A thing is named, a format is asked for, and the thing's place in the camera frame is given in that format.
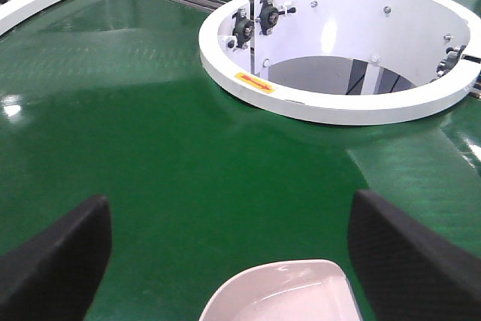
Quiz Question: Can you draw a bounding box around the left black bearing block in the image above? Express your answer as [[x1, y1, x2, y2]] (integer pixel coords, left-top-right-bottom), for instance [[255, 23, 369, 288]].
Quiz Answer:
[[232, 8, 254, 48]]

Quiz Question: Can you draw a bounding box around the yellow arrow sticker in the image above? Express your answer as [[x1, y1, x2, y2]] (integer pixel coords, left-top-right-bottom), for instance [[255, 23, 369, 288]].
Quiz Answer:
[[235, 72, 275, 94]]

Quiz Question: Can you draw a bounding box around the right black bearing block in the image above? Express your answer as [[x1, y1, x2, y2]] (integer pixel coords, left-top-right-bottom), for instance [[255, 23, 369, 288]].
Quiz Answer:
[[256, 0, 296, 35]]

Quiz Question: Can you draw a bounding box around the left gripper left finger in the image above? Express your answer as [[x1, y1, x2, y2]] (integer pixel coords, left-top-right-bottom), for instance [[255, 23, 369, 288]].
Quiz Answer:
[[1, 195, 112, 320]]

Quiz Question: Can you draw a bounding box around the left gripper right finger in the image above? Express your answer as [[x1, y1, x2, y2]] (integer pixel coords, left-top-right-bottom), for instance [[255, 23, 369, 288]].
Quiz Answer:
[[348, 189, 480, 320]]

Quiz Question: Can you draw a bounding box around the white central conveyor ring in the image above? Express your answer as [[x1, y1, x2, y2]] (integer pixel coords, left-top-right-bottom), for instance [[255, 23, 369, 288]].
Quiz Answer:
[[198, 0, 481, 126]]

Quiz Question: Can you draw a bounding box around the black bearing block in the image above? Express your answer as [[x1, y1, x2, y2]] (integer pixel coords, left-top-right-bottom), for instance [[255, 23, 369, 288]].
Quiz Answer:
[[232, 8, 254, 48], [256, 0, 296, 35]]

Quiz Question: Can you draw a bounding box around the green conveyor belt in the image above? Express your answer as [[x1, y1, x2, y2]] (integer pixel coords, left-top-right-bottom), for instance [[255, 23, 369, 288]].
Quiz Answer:
[[1, 0, 480, 320]]

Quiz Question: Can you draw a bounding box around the pink plastic dustpan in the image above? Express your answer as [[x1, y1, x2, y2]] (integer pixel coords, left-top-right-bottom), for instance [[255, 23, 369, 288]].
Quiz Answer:
[[200, 259, 362, 320]]

